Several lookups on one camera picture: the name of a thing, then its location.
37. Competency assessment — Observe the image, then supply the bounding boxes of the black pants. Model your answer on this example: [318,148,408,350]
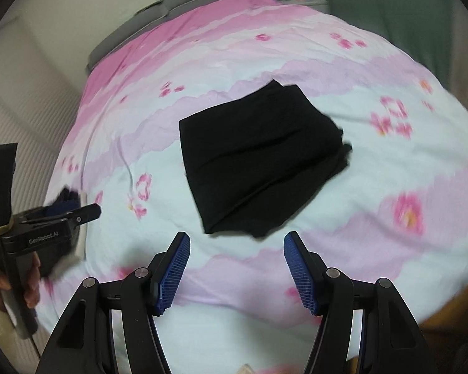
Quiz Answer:
[179,81,353,238]

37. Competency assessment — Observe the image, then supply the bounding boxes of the white louvered wardrobe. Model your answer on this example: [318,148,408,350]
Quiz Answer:
[0,19,81,212]

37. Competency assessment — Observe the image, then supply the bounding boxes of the pink floral duvet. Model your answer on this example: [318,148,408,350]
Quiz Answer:
[38,0,468,373]

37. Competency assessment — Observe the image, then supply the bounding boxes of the white nightstand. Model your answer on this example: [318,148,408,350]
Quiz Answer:
[279,0,329,14]

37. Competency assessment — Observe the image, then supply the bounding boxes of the green curtain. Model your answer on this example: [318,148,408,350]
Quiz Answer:
[326,0,455,88]

